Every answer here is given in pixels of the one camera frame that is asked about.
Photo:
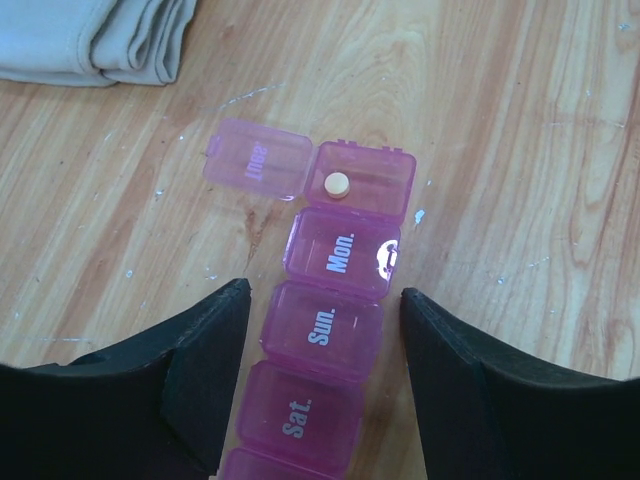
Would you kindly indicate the small orange round pill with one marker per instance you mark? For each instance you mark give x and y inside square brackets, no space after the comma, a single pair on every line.
[337,185]

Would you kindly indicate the pink weekly pill organizer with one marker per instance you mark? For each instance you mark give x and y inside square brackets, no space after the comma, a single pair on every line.
[302,409]

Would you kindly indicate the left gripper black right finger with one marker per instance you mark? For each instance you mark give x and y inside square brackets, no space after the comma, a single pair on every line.
[487,410]

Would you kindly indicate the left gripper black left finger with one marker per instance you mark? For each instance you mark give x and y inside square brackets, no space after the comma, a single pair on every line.
[153,406]

